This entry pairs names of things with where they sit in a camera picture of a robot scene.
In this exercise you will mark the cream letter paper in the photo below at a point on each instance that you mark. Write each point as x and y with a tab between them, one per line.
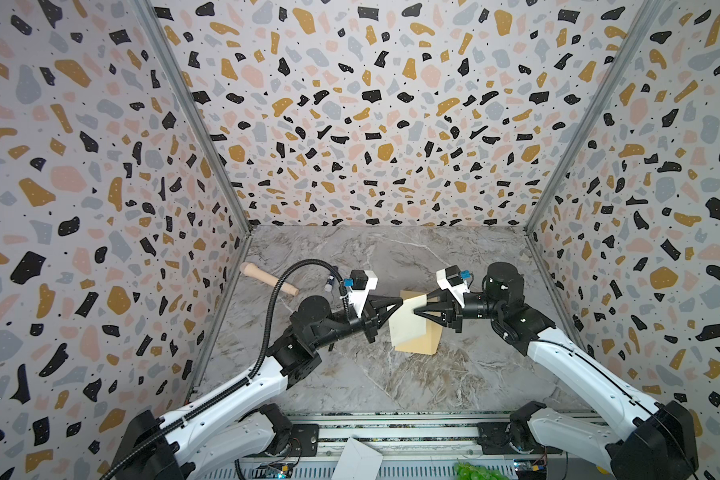
404	325

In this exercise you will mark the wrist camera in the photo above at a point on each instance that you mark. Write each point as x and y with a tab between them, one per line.
455	281
358	285

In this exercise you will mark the green plastic bag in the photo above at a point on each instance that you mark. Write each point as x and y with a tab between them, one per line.
468	471

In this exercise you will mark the left circuit board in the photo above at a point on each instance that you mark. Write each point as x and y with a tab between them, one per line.
277	470

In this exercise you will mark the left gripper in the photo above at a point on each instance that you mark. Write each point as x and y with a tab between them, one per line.
371	316

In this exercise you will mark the right circuit board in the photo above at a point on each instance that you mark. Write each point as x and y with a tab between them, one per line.
530	470

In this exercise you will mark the white paper sheet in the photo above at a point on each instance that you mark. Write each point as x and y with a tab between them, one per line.
357	462

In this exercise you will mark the corner aluminium post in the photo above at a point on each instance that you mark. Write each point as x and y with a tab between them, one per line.
144	11
643	20

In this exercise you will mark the right corner aluminium post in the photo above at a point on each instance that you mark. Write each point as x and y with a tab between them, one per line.
643	20

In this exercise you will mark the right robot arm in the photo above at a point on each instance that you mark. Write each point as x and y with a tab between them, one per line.
638	438

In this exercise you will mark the left corner aluminium post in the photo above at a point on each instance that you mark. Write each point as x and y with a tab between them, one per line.
144	11

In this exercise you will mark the beige wooden stamp handle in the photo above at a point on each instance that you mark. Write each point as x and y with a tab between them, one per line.
253	271

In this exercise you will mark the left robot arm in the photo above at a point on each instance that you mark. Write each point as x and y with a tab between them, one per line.
239	418

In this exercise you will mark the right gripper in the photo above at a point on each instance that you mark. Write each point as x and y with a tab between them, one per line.
450	310

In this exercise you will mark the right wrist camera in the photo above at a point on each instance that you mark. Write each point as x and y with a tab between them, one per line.
455	281

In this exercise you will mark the circuit board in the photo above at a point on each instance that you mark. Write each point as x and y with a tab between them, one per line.
277	470
530	470

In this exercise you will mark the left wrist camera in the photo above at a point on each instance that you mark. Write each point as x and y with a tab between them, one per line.
358	285

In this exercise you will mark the yellow paper envelope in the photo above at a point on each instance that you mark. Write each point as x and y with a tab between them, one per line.
426	345

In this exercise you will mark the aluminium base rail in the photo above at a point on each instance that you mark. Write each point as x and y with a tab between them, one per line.
425	446

